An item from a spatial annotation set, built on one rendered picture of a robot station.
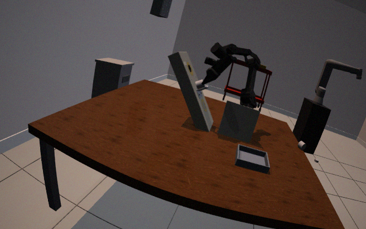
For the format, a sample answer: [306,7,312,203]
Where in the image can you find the cream flat panel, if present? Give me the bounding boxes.
[168,52,213,132]

